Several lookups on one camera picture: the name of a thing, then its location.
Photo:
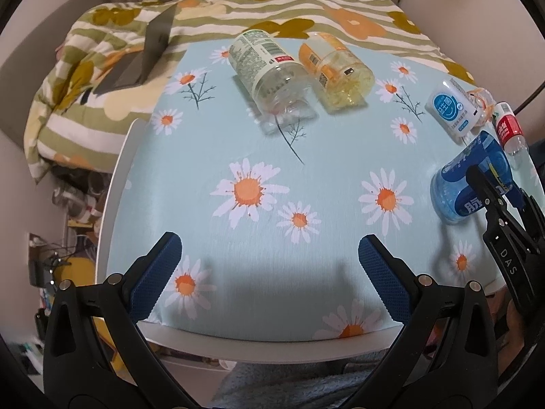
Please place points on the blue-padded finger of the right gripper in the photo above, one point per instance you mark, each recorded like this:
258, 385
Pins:
520, 266
531, 215

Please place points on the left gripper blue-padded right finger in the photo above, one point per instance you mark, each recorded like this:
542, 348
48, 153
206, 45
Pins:
446, 351

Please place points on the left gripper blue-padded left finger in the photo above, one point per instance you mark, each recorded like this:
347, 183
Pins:
76, 371

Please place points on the blue label clear cup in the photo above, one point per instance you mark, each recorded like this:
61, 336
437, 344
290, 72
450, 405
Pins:
453, 194

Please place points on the orange wrapped clear cup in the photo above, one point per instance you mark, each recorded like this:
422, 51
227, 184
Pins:
485, 103

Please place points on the red label clear bottle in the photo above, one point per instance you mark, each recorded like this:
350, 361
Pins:
510, 135

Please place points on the white bottle blue label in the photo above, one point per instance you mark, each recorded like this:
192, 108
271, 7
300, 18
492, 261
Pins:
450, 104

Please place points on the white table edge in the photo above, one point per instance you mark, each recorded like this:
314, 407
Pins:
222, 348

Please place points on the daisy print blue tablecloth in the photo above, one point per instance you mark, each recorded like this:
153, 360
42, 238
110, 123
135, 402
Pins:
270, 224

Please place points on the striped floral duvet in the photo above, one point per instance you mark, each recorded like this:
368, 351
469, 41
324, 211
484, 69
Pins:
117, 58

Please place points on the orange label clear bottle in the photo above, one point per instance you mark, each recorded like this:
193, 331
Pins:
342, 80

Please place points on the green label clear bottle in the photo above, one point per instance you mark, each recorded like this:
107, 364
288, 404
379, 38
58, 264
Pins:
278, 84

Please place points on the grey laptop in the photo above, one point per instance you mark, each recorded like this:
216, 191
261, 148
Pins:
133, 69

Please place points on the grey headboard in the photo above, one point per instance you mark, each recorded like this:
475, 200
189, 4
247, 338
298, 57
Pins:
23, 71

